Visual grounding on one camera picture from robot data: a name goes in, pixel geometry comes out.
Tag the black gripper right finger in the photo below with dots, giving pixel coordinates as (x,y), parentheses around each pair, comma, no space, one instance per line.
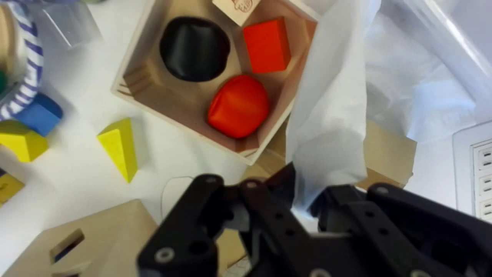
(400,241)

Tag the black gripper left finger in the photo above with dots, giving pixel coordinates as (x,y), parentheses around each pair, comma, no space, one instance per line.
(205,241)

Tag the white napkin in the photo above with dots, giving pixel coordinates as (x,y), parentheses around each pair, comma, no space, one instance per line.
(328,113)

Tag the thin clear plastic piece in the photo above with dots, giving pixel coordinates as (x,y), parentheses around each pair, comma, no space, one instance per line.
(177,198)

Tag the wooden shape sorter cube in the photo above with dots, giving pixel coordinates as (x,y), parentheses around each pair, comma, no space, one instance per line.
(102,241)

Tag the white power strip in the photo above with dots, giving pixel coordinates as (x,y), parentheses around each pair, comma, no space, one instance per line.
(477,170)

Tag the yellow wooden wedge block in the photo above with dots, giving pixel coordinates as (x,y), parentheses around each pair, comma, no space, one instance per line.
(120,149)

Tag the red rounded wooden block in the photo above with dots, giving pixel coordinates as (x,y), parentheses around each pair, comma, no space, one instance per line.
(239,109)

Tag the open wooden block box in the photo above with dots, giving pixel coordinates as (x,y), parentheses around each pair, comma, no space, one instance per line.
(190,101)

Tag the black wooden block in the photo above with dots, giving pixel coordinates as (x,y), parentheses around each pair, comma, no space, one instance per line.
(194,49)

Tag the red wooden prism block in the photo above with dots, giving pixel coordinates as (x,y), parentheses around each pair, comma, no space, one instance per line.
(266,47)

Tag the blue wooden block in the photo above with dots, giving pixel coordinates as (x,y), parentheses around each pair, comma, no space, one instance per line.
(40,116)

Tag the printed plain wooden block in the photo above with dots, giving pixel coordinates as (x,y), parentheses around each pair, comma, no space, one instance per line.
(237,9)

